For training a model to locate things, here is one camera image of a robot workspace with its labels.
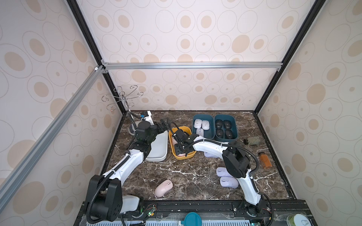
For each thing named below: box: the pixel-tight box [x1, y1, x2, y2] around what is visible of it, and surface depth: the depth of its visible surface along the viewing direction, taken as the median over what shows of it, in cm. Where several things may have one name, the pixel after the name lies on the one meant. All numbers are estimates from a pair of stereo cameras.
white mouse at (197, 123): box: [193, 118, 203, 129], surface depth 111 cm
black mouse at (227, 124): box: [223, 119, 232, 130], surface depth 111 cm
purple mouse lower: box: [219, 176, 239, 189], surface depth 82 cm
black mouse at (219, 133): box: [215, 128, 224, 139], surface depth 105 cm
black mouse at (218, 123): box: [214, 119, 224, 129], surface depth 111 cm
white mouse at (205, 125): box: [201, 120, 210, 130], surface depth 110 cm
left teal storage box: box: [192, 113, 215, 139], surface depth 108 cm
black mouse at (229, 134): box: [225, 129, 236, 139], surface depth 105 cm
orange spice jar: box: [258, 151, 273, 170], surface depth 91 cm
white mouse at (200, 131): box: [196, 128, 204, 138], surface depth 108 cm
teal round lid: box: [181, 211, 203, 226], surface depth 66 cm
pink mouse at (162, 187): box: [154, 179, 173, 198], surface depth 81 cm
